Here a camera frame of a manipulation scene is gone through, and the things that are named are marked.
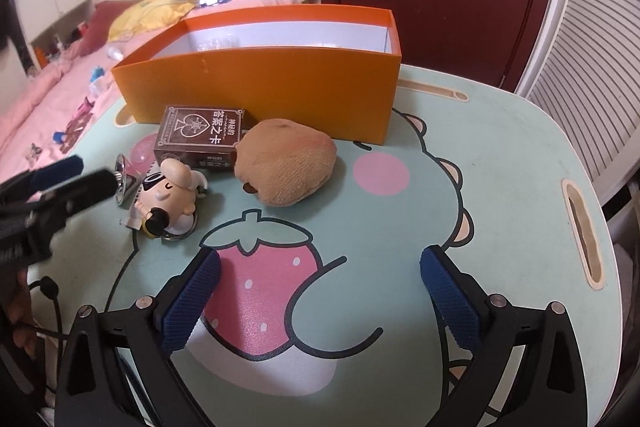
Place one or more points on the small blue toy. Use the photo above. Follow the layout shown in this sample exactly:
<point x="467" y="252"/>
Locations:
<point x="97" y="74"/>

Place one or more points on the brown plush toy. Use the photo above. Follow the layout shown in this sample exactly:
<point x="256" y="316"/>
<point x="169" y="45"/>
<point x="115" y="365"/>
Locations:
<point x="290" y="162"/>

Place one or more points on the person's left hand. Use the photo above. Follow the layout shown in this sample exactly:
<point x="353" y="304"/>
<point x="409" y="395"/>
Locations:
<point x="22" y="317"/>

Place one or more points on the white slatted radiator cover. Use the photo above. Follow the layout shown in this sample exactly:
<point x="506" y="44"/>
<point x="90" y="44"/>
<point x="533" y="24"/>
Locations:
<point x="590" y="82"/>

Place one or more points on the green cartoon printed desktop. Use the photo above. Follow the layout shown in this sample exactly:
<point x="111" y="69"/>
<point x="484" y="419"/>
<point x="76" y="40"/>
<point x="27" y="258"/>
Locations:
<point x="500" y="187"/>

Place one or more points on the yellow pillow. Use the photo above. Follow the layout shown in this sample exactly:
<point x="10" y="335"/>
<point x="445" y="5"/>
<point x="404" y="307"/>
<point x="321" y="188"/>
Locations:
<point x="150" y="14"/>

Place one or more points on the brown card box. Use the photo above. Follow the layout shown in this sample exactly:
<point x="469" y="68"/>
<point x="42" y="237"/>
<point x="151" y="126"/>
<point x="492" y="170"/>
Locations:
<point x="200" y="132"/>

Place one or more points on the silver metal piece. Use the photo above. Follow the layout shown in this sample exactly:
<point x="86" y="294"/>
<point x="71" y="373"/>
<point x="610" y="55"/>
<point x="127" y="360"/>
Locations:
<point x="124" y="179"/>

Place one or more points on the orange cardboard box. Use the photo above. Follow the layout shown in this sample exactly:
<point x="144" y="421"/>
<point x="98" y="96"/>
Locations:
<point x="280" y="92"/>

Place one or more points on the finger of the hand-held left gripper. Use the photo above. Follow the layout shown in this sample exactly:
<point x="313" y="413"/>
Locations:
<point x="55" y="171"/>
<point x="85" y="189"/>

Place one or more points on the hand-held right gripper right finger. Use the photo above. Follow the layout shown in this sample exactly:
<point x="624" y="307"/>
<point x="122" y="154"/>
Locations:
<point x="450" y="302"/>

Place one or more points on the dark red pillow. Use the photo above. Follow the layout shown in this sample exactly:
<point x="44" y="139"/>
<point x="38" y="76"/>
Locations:
<point x="102" y="24"/>

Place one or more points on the dark red door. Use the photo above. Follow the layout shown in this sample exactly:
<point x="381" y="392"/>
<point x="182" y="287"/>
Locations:
<point x="450" y="7"/>

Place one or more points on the pink blanket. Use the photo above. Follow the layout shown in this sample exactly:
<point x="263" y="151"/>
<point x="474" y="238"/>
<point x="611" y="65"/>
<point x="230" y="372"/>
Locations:
<point x="45" y="107"/>

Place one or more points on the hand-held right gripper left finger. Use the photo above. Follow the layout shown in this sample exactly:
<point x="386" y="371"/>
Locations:
<point x="192" y="302"/>

